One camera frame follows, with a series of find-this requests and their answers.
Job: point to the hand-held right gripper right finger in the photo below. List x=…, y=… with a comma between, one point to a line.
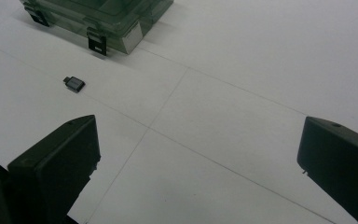
x=341, y=161

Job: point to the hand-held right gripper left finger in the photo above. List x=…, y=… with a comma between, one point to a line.
x=56, y=161

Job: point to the transparent grey compartment storage box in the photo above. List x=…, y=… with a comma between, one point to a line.
x=115, y=18

